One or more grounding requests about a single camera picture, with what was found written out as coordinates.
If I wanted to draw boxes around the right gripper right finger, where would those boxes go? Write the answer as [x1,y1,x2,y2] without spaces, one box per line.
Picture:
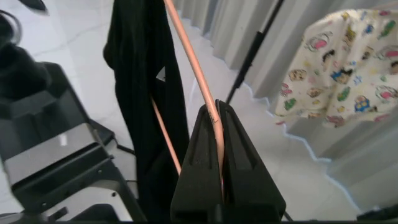
[217,100,286,221]

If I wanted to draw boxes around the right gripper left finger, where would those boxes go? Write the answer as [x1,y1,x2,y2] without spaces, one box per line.
[170,104,223,221]

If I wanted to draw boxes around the pink clothes hanger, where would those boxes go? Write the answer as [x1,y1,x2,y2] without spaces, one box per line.
[150,0,225,194]

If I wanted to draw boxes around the black garment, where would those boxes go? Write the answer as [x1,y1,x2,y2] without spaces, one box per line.
[102,0,191,222]

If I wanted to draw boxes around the cream printed garment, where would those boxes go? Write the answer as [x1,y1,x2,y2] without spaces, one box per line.
[273,8,398,128]

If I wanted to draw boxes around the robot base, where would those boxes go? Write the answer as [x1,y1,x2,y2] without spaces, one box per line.
[0,9,147,222]

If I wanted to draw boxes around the black clothes rack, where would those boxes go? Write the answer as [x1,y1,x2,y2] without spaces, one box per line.
[225,0,398,222]

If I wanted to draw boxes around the black cable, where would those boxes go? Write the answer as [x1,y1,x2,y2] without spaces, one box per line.
[108,136,136,156]

